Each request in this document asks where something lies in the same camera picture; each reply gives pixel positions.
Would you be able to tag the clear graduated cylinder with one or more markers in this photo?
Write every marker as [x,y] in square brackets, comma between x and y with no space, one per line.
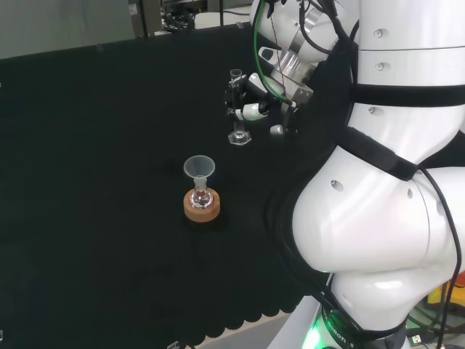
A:
[239,138]

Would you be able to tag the black cloth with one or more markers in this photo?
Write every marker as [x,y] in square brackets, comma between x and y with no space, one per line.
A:
[91,181]

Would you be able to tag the small round-bottom glass flask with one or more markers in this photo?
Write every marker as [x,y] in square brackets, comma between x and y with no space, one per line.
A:
[201,199]

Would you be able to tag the yellow stop button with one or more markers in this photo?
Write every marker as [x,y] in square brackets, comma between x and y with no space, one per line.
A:
[437,296]

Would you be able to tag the grey cabinet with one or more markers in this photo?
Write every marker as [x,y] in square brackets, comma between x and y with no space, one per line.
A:
[65,25]

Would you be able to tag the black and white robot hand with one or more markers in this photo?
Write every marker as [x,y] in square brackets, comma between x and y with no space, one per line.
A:
[254,111]

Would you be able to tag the clear plastic funnel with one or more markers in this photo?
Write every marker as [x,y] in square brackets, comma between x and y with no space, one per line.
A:
[199,165]

